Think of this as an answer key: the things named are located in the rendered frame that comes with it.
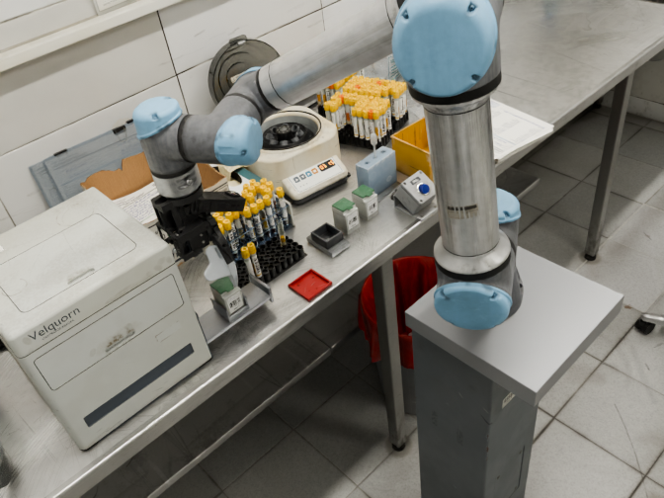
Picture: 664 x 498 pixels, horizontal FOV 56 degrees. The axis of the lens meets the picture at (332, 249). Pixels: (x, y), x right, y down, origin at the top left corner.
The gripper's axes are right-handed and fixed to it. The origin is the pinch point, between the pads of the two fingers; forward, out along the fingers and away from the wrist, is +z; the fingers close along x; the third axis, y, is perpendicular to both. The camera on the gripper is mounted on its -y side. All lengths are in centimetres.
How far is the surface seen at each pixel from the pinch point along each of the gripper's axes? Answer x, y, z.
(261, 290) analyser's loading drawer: 0.9, -7.2, 11.0
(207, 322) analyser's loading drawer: -0.6, 5.5, 11.0
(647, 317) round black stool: 39, -130, 93
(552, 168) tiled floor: -41, -201, 102
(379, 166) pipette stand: -6, -51, 6
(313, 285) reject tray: 4.8, -17.7, 14.7
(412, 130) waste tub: -11, -68, 7
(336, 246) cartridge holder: 0.6, -28.7, 13.5
